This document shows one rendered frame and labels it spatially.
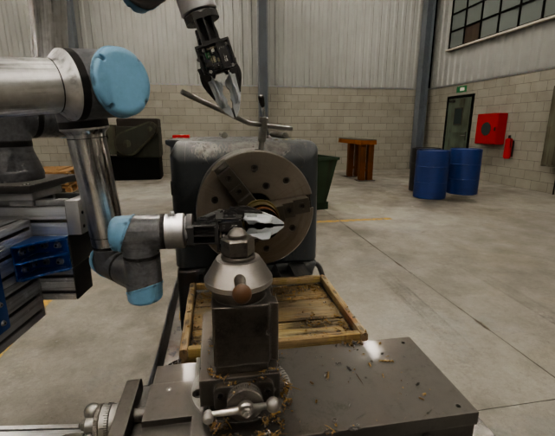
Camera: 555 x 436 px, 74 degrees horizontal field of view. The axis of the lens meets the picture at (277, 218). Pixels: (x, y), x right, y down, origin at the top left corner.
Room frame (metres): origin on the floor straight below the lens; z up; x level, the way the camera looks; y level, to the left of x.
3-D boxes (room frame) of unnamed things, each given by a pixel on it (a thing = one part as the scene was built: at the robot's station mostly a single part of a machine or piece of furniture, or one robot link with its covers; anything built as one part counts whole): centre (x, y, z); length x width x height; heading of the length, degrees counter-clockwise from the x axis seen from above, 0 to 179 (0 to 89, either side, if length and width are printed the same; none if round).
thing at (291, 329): (0.76, 0.02, 0.89); 0.36 x 0.30 x 0.04; 99
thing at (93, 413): (0.37, 0.23, 0.95); 0.07 x 0.04 x 0.04; 99
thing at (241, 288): (0.35, 0.04, 1.13); 0.04 x 0.02 x 0.02; 9
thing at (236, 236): (0.40, 0.04, 1.17); 0.04 x 0.04 x 0.03
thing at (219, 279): (0.40, 0.04, 1.13); 0.08 x 0.08 x 0.03
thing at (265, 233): (0.78, 0.03, 1.06); 0.09 x 0.06 x 0.03; 99
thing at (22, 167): (0.96, 0.70, 1.21); 0.15 x 0.15 x 0.10
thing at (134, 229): (0.74, 0.29, 1.08); 0.11 x 0.08 x 0.09; 99
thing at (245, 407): (0.43, 0.05, 0.99); 0.20 x 0.10 x 0.05; 9
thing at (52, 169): (7.77, 4.69, 0.22); 1.25 x 0.86 x 0.44; 13
